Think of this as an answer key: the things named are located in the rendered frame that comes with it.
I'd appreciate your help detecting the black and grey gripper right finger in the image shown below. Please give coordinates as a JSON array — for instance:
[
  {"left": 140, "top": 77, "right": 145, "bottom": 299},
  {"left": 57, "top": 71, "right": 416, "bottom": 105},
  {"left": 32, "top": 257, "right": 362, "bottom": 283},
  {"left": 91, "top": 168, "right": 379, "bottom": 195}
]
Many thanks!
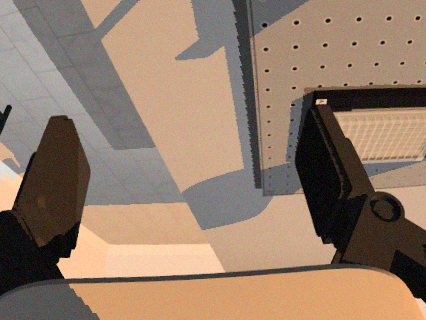
[{"left": 295, "top": 104, "right": 426, "bottom": 303}]

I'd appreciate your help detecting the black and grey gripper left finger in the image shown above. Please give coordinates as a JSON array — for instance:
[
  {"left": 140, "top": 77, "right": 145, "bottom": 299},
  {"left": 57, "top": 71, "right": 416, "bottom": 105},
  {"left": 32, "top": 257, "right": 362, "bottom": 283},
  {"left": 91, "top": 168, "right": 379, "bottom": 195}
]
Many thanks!
[{"left": 0, "top": 115, "right": 91, "bottom": 296}]

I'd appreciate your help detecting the beige well plate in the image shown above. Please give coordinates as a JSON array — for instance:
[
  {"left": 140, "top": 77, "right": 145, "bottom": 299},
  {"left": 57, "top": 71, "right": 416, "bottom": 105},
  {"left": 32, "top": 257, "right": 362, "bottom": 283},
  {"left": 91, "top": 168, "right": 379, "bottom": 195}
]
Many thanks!
[{"left": 333, "top": 107, "right": 426, "bottom": 164}]

